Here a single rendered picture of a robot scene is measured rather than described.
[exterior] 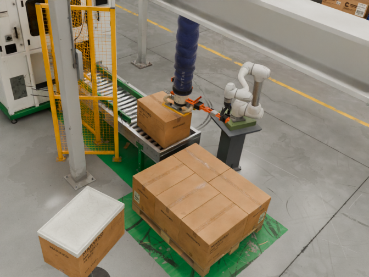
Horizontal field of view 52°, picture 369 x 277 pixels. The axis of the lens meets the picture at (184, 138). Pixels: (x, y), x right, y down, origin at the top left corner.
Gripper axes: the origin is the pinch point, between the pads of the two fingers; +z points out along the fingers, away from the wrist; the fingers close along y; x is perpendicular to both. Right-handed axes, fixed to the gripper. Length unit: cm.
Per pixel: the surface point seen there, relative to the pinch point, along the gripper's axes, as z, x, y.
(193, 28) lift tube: -86, -49, 8
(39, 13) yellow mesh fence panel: -79, -187, 87
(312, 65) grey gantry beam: -189, 137, 220
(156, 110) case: 27, -86, 13
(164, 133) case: 44, -63, 23
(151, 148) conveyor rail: 63, -71, 36
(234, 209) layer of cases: 68, 55, 46
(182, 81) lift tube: -26, -54, 11
